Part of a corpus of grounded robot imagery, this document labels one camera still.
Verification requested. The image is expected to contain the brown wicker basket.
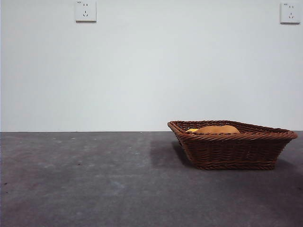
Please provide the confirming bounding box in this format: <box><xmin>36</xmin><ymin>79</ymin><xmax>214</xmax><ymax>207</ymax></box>
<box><xmin>167</xmin><ymin>120</ymin><xmax>299</xmax><ymax>171</ymax></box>

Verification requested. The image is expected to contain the brown potato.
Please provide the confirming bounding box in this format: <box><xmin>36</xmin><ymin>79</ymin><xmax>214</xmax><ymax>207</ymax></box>
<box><xmin>196</xmin><ymin>125</ymin><xmax>241</xmax><ymax>134</ymax></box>

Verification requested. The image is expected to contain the white wall socket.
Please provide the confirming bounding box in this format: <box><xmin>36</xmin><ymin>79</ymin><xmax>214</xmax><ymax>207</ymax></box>
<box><xmin>280</xmin><ymin>2</ymin><xmax>301</xmax><ymax>25</ymax></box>
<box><xmin>75</xmin><ymin>0</ymin><xmax>97</xmax><ymax>24</ymax></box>

